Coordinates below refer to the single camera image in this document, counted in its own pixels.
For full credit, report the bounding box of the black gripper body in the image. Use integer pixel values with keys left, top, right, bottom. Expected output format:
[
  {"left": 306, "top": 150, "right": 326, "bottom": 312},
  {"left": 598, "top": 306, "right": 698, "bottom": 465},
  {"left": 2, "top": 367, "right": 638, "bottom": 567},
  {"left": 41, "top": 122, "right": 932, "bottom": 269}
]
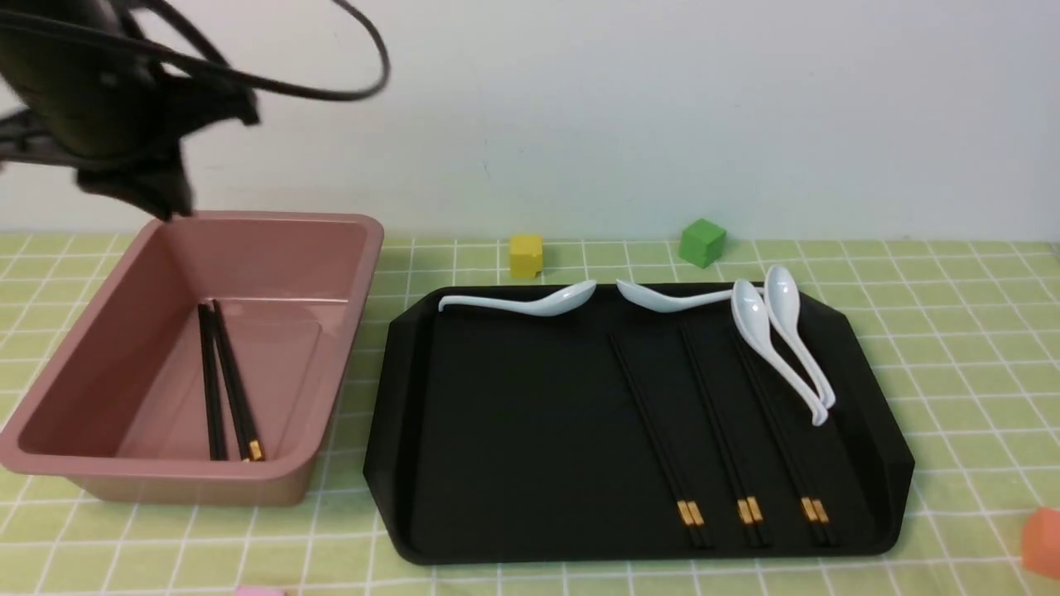
[{"left": 1, "top": 24, "right": 260, "bottom": 173}]

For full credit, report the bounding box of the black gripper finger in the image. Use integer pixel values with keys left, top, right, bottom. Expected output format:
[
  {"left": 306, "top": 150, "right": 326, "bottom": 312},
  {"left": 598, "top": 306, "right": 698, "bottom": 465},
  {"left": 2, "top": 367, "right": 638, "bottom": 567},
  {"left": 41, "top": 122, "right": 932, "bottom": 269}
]
[{"left": 76, "top": 157, "right": 195, "bottom": 220}]

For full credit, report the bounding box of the pink plastic bin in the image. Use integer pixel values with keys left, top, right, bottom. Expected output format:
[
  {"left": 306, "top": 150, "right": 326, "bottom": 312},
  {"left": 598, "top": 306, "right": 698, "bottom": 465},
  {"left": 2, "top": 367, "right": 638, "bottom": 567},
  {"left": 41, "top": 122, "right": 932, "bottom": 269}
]
[{"left": 1, "top": 212, "right": 383, "bottom": 507}]

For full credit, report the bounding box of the plain black chopstick right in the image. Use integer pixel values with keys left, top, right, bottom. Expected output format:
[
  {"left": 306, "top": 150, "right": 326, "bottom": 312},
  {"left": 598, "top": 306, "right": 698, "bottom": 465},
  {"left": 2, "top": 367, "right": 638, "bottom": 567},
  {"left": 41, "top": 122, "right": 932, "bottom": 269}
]
[{"left": 201, "top": 303, "right": 229, "bottom": 462}]

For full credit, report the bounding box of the plain black chopstick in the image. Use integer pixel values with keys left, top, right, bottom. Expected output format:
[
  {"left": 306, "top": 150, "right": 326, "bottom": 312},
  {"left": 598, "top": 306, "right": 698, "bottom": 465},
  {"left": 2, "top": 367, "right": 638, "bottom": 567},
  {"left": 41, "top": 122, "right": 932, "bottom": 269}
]
[
  {"left": 197, "top": 303, "right": 223, "bottom": 462},
  {"left": 201, "top": 303, "right": 229, "bottom": 462}
]

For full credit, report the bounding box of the plain black chopstick left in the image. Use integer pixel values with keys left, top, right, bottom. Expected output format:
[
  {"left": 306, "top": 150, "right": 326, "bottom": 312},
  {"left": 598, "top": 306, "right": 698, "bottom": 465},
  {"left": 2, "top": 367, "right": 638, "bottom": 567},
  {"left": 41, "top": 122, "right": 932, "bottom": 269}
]
[{"left": 197, "top": 303, "right": 223, "bottom": 462}]

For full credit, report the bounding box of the yellow cube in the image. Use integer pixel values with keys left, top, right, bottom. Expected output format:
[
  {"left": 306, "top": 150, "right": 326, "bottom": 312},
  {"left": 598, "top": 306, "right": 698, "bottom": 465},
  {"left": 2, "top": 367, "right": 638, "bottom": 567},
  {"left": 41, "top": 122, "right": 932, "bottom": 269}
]
[{"left": 508, "top": 234, "right": 544, "bottom": 280}]

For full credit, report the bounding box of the pink block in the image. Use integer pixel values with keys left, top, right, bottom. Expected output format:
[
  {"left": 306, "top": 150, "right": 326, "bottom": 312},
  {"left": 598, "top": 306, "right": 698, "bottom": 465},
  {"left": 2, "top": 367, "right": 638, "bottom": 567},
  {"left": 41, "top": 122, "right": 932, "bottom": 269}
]
[{"left": 234, "top": 585, "right": 287, "bottom": 596}]

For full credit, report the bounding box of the white ceramic spoon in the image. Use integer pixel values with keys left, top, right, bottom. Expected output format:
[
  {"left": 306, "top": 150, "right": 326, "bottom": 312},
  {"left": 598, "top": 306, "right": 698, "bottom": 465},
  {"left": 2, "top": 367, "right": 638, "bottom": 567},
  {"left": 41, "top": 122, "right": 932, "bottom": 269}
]
[
  {"left": 616, "top": 280, "right": 769, "bottom": 314},
  {"left": 436, "top": 280, "right": 597, "bottom": 318},
  {"left": 764, "top": 264, "right": 836, "bottom": 410},
  {"left": 730, "top": 279, "right": 829, "bottom": 426}
]

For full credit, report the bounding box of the black serving tray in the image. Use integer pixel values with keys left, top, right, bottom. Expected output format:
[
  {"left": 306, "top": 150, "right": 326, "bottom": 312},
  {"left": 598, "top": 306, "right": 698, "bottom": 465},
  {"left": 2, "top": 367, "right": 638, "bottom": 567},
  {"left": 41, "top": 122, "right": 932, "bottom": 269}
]
[{"left": 364, "top": 284, "right": 915, "bottom": 565}]

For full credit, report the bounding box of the green cube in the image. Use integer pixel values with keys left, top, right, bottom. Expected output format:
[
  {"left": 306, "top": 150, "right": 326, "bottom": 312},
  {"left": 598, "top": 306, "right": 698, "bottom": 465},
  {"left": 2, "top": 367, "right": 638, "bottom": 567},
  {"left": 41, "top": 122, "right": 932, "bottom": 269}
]
[{"left": 677, "top": 220, "right": 727, "bottom": 269}]

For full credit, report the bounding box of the green checkered tablecloth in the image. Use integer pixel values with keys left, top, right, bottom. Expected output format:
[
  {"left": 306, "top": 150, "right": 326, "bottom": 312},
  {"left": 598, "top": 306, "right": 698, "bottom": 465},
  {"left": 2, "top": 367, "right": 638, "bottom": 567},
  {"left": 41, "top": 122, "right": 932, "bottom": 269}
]
[{"left": 1, "top": 234, "right": 1059, "bottom": 595}]

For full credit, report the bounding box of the orange block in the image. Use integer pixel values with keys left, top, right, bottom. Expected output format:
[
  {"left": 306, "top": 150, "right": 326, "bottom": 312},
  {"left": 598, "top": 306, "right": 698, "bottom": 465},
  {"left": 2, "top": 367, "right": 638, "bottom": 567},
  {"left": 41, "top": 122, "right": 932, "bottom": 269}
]
[{"left": 1021, "top": 507, "right": 1059, "bottom": 580}]

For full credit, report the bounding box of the black cable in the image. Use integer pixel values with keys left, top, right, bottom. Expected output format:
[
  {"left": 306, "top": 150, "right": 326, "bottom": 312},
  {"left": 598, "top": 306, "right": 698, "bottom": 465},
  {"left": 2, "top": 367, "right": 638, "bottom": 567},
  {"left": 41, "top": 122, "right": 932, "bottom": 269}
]
[{"left": 0, "top": 0, "right": 392, "bottom": 103}]

